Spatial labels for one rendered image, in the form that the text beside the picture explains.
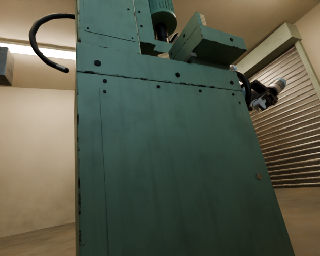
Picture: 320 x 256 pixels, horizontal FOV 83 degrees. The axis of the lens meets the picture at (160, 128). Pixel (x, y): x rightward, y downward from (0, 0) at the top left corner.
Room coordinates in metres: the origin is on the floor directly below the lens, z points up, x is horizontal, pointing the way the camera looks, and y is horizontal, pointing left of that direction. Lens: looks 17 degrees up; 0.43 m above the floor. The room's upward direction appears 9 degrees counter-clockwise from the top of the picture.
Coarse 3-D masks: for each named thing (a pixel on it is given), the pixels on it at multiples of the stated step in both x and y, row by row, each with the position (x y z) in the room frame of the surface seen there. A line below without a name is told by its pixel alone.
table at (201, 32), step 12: (192, 36) 0.51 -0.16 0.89; (204, 36) 0.47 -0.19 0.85; (216, 36) 0.50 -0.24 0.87; (228, 36) 0.53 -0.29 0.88; (192, 48) 0.52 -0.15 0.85; (204, 48) 0.52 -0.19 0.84; (216, 48) 0.53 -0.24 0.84; (228, 48) 0.54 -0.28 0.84; (240, 48) 0.55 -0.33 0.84; (180, 60) 0.59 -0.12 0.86; (204, 60) 0.59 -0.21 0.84; (216, 60) 0.60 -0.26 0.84; (228, 60) 0.61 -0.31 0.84
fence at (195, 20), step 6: (198, 12) 0.48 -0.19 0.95; (192, 18) 0.49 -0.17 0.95; (198, 18) 0.47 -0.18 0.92; (192, 24) 0.50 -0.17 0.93; (198, 24) 0.47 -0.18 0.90; (186, 30) 0.53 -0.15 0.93; (192, 30) 0.50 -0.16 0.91; (180, 36) 0.56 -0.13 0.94; (186, 36) 0.53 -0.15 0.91; (180, 42) 0.57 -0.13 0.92; (174, 48) 0.61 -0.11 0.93; (180, 48) 0.57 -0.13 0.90; (174, 54) 0.61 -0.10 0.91
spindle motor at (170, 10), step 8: (152, 0) 0.66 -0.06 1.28; (160, 0) 0.67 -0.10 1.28; (168, 0) 0.69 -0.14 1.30; (152, 8) 0.67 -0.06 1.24; (160, 8) 0.66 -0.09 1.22; (168, 8) 0.68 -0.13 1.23; (152, 16) 0.68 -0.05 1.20; (160, 16) 0.68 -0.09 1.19; (168, 16) 0.69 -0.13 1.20; (152, 24) 0.72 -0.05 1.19; (168, 24) 0.74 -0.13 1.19; (176, 24) 0.75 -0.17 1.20; (168, 32) 0.79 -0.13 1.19
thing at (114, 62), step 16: (80, 48) 0.37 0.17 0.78; (96, 48) 0.39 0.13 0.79; (80, 64) 0.37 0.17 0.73; (96, 64) 0.38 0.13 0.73; (112, 64) 0.40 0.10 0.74; (128, 64) 0.42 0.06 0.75; (144, 64) 0.45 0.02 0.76; (160, 64) 0.47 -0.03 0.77; (176, 64) 0.50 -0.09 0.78; (192, 64) 0.53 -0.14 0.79; (160, 80) 0.47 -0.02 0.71; (176, 80) 0.49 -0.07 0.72; (192, 80) 0.52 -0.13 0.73; (208, 80) 0.55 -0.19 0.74; (224, 80) 0.59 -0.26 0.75
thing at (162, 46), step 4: (156, 40) 0.69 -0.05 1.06; (156, 44) 0.69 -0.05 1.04; (160, 44) 0.70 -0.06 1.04; (164, 44) 0.71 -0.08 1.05; (168, 44) 0.72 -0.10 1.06; (172, 44) 0.73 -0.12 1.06; (156, 48) 0.69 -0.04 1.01; (160, 48) 0.69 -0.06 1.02; (164, 48) 0.70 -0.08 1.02; (168, 48) 0.72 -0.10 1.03; (152, 52) 0.69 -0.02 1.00; (156, 52) 0.69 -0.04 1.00; (160, 52) 0.70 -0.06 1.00; (164, 52) 0.70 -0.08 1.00; (156, 56) 0.72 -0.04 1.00
